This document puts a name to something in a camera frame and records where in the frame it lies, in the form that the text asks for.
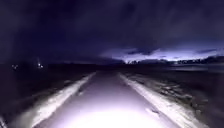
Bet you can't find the grey asphalt path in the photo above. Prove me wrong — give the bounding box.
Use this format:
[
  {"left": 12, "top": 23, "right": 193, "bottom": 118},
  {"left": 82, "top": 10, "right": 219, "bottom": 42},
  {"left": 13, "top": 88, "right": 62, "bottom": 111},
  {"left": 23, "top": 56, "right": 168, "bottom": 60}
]
[{"left": 33, "top": 70, "right": 183, "bottom": 128}]

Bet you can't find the pale gravel verge strip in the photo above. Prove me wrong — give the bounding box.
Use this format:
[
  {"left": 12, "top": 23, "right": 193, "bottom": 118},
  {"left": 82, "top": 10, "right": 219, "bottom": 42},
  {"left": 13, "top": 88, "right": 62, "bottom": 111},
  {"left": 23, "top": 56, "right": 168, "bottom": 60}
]
[
  {"left": 118, "top": 72, "right": 211, "bottom": 128},
  {"left": 7, "top": 71, "right": 98, "bottom": 128}
]

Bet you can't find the dark field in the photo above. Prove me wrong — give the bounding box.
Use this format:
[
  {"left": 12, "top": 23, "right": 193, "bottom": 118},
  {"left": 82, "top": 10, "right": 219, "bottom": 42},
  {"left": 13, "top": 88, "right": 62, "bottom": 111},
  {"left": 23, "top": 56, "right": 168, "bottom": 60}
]
[
  {"left": 119, "top": 63, "right": 224, "bottom": 128},
  {"left": 0, "top": 63, "right": 96, "bottom": 128}
]

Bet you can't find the distant row of trees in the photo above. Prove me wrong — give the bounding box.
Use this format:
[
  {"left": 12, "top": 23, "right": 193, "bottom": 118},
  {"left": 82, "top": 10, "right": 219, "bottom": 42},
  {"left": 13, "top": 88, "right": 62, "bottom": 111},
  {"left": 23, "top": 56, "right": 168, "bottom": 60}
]
[{"left": 124, "top": 55, "right": 224, "bottom": 66}]

